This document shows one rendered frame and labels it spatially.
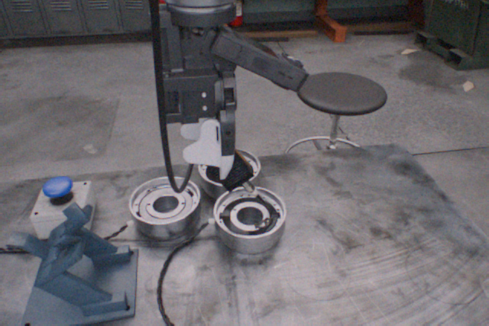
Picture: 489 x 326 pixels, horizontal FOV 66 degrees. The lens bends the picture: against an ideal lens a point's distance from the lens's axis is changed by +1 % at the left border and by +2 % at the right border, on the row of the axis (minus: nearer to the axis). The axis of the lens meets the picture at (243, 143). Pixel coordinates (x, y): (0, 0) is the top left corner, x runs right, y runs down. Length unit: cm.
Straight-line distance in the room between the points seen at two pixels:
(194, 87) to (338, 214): 34
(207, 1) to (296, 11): 415
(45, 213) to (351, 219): 45
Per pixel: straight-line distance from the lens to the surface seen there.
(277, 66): 40
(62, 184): 60
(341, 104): 133
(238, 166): 48
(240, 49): 39
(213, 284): 52
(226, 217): 56
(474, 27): 349
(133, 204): 60
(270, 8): 441
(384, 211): 65
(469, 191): 216
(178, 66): 40
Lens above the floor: 122
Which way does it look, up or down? 34 degrees down
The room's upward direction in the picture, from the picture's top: straight up
